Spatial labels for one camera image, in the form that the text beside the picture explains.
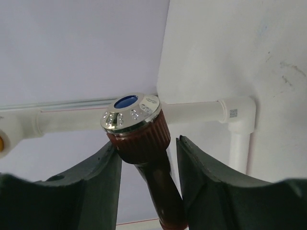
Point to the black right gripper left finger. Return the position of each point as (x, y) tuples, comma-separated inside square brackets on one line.
[(84, 197)]

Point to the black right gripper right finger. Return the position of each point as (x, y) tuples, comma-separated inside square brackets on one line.
[(217, 197)]

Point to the brown water faucet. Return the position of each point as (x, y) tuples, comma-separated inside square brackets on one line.
[(136, 126)]

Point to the white PVC pipe frame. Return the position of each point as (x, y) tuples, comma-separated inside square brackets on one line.
[(239, 113)]

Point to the orange water faucet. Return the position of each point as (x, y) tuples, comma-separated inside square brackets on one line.
[(1, 144)]

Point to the left aluminium frame post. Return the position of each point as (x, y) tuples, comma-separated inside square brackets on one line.
[(60, 104)]

